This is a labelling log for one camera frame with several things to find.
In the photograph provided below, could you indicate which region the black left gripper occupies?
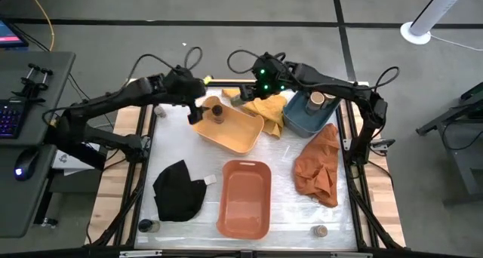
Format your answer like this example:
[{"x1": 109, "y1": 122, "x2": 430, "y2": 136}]
[{"x1": 181, "y1": 76, "x2": 214, "y2": 126}]

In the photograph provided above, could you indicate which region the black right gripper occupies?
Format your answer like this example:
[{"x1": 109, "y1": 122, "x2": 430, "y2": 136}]
[{"x1": 230, "y1": 81, "x2": 265, "y2": 109}]

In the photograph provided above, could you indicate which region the pale yellow plastic bin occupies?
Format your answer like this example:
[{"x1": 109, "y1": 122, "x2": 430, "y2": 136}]
[{"x1": 191, "y1": 95, "x2": 265, "y2": 155}]

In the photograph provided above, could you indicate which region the teal blue plastic bin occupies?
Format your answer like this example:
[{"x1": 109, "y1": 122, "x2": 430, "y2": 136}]
[{"x1": 282, "y1": 90, "x2": 343, "y2": 139}]

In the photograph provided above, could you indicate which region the salmon orange plastic bin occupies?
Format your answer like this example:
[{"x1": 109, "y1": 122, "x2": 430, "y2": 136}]
[{"x1": 216, "y1": 159, "x2": 272, "y2": 240}]

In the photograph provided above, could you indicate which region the yellow cloth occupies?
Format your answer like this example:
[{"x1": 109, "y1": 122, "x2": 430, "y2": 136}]
[{"x1": 221, "y1": 88, "x2": 290, "y2": 140}]

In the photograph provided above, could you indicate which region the black cloth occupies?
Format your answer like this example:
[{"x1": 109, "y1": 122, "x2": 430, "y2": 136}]
[{"x1": 152, "y1": 159, "x2": 208, "y2": 223}]

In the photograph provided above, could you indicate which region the orange cloth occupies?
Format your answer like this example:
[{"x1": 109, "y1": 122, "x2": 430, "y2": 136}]
[{"x1": 293, "y1": 122, "x2": 340, "y2": 208}]

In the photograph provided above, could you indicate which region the white plastic table sheet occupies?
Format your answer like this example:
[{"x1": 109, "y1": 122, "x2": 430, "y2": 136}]
[{"x1": 134, "y1": 84, "x2": 358, "y2": 251}]

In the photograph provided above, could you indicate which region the white box with logo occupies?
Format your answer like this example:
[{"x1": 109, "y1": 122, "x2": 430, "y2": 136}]
[{"x1": 51, "y1": 148, "x2": 101, "y2": 177}]

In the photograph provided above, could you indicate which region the dark grey desk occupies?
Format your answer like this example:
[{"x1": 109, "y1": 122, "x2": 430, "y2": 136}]
[{"x1": 0, "y1": 51, "x2": 76, "y2": 148}]

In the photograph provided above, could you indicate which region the black desk clamp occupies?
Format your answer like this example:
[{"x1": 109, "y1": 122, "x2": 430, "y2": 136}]
[{"x1": 11, "y1": 63, "x2": 54, "y2": 103}]

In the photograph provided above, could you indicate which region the black computer mouse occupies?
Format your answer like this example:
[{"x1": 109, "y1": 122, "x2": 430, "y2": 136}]
[{"x1": 14, "y1": 148, "x2": 40, "y2": 183}]

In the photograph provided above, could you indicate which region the tower fan with round base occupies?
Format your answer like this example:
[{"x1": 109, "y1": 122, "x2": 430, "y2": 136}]
[{"x1": 399, "y1": 0, "x2": 472, "y2": 46}]

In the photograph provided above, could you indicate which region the backlit black keyboard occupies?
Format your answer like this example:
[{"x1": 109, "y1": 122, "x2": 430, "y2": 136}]
[{"x1": 0, "y1": 97, "x2": 26, "y2": 140}]

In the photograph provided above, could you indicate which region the dark grey mouse shelf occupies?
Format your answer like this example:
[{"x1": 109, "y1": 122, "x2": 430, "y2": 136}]
[{"x1": 0, "y1": 143, "x2": 57, "y2": 239}]

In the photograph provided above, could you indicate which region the computer monitor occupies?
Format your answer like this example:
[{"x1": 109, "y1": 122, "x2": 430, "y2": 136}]
[{"x1": 0, "y1": 18, "x2": 29, "y2": 49}]

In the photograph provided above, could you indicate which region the dark grey equipment stand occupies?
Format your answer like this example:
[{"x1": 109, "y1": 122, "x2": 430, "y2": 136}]
[{"x1": 416, "y1": 80, "x2": 483, "y2": 207}]

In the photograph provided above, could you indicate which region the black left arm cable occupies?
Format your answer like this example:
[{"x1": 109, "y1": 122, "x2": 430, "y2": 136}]
[{"x1": 126, "y1": 45, "x2": 205, "y2": 90}]

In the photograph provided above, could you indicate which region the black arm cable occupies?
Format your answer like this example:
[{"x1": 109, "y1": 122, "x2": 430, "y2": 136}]
[
  {"x1": 226, "y1": 48, "x2": 401, "y2": 97},
  {"x1": 126, "y1": 45, "x2": 205, "y2": 90}
]

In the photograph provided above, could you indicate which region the black metal table frame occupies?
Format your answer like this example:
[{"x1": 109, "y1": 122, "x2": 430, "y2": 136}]
[{"x1": 85, "y1": 78, "x2": 407, "y2": 258}]

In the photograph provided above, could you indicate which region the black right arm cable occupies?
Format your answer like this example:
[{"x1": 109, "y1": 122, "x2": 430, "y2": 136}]
[{"x1": 226, "y1": 48, "x2": 401, "y2": 97}]

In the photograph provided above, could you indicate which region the yellow cable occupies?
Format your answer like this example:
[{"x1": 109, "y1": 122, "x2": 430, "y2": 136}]
[{"x1": 23, "y1": 0, "x2": 56, "y2": 52}]

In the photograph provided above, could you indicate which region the white fan cable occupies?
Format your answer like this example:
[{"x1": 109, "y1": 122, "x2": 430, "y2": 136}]
[{"x1": 429, "y1": 33, "x2": 483, "y2": 52}]

